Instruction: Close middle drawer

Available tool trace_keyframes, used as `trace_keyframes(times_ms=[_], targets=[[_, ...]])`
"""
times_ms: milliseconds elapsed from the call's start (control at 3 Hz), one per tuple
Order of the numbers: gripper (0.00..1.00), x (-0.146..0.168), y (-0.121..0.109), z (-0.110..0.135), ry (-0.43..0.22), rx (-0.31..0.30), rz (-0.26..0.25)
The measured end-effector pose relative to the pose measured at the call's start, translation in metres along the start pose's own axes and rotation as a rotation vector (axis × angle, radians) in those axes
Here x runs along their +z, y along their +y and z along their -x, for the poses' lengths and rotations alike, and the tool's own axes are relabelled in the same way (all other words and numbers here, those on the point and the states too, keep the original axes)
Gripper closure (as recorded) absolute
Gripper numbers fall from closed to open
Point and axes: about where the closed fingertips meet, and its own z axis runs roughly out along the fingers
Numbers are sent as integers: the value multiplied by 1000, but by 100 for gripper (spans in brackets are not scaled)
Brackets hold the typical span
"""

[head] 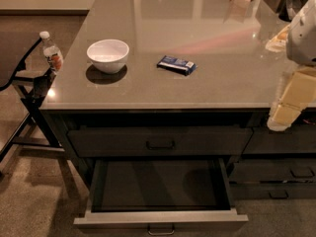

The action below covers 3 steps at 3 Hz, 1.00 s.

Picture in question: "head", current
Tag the padded gripper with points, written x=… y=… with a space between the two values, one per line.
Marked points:
x=303 y=39

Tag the drawer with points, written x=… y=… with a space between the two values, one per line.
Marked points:
x=268 y=170
x=297 y=139
x=160 y=198
x=159 y=141
x=274 y=191

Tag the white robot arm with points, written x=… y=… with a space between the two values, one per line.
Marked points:
x=301 y=39

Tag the glass jar with snacks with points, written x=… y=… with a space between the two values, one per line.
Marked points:
x=278 y=42

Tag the blue snack packet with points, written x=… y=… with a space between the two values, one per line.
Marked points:
x=177 y=65

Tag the white ceramic bowl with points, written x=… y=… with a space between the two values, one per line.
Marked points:
x=108 y=55

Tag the clear plastic water bottle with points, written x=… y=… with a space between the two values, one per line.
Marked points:
x=51 y=51

